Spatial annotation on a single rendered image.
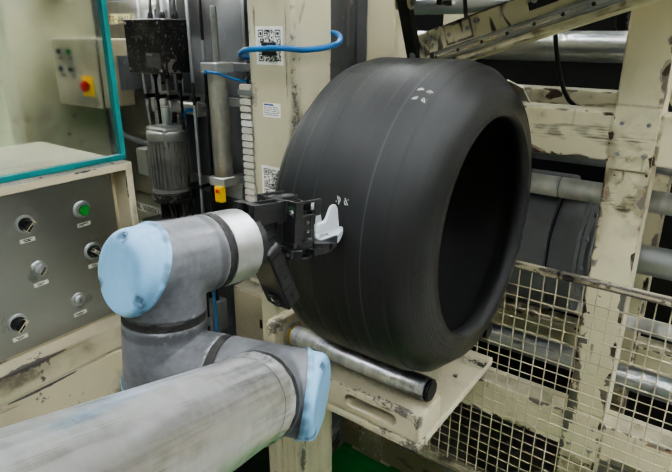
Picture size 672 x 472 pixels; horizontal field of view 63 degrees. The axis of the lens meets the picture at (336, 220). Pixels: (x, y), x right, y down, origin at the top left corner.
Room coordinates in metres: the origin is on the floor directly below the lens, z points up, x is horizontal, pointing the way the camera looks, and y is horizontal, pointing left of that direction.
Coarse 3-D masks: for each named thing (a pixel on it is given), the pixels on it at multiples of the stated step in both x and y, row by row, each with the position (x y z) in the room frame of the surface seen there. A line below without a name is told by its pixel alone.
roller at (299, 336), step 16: (288, 336) 1.06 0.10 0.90; (304, 336) 1.04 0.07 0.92; (336, 352) 0.98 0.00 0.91; (352, 352) 0.97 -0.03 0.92; (352, 368) 0.95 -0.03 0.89; (368, 368) 0.93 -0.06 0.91; (384, 368) 0.92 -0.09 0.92; (400, 384) 0.88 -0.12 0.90; (416, 384) 0.87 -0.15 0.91; (432, 384) 0.87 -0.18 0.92
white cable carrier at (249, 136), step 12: (240, 84) 1.24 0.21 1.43; (240, 96) 1.24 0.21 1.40; (240, 108) 1.24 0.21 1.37; (252, 120) 1.27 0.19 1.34; (252, 132) 1.23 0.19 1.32; (252, 144) 1.22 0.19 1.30; (252, 156) 1.23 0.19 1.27; (252, 168) 1.23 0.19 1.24; (252, 180) 1.23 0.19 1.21; (252, 192) 1.23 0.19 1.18
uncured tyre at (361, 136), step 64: (384, 64) 1.02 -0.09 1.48; (448, 64) 0.96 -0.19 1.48; (320, 128) 0.91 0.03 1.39; (384, 128) 0.85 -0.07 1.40; (448, 128) 0.84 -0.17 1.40; (512, 128) 1.07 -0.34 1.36; (320, 192) 0.84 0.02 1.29; (384, 192) 0.79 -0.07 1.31; (448, 192) 0.82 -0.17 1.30; (512, 192) 1.21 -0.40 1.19; (320, 256) 0.82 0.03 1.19; (384, 256) 0.76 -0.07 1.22; (448, 256) 1.24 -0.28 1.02; (512, 256) 1.10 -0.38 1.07; (320, 320) 0.87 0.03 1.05; (384, 320) 0.77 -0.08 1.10; (448, 320) 1.09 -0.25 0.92
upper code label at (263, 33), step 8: (256, 32) 1.19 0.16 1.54; (264, 32) 1.18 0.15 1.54; (272, 32) 1.17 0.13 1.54; (280, 32) 1.15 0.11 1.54; (256, 40) 1.19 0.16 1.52; (264, 40) 1.18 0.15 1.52; (272, 40) 1.17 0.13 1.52; (280, 40) 1.15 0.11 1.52; (264, 56) 1.18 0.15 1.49; (272, 56) 1.17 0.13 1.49; (280, 56) 1.15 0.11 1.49; (264, 64) 1.18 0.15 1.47; (272, 64) 1.17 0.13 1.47; (280, 64) 1.15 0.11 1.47
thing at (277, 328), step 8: (288, 312) 1.08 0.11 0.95; (272, 320) 1.05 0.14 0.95; (280, 320) 1.05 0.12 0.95; (288, 320) 1.07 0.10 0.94; (296, 320) 1.09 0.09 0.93; (272, 328) 1.03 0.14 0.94; (280, 328) 1.04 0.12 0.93; (288, 328) 1.06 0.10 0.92; (272, 336) 1.03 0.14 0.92; (280, 336) 1.04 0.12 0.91; (288, 344) 1.06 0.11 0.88
